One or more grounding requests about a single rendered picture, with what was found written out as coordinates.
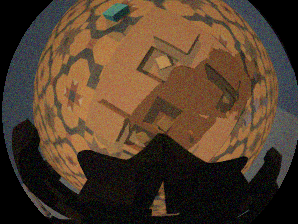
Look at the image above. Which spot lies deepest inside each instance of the green rectangular block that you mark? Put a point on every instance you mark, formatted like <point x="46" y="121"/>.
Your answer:
<point x="116" y="12"/>

